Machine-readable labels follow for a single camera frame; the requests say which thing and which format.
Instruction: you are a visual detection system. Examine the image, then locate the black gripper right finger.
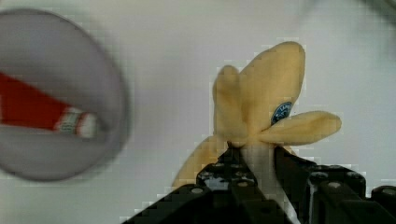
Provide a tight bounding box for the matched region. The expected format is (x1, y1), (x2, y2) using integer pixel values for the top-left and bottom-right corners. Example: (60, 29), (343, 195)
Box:
(274, 147), (395, 224)

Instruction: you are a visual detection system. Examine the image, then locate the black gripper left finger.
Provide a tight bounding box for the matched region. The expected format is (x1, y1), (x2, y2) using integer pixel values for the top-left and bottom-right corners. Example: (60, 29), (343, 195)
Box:
(122, 146), (291, 224)

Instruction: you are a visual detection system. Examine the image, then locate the yellow plush peeled banana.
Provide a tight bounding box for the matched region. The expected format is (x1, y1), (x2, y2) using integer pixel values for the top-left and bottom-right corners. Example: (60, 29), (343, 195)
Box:
(172, 42), (342, 224)

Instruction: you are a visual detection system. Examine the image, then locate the red ketchup bottle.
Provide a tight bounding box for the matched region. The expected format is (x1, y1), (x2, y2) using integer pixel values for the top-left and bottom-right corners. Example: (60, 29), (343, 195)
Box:
(0, 74), (98, 138)

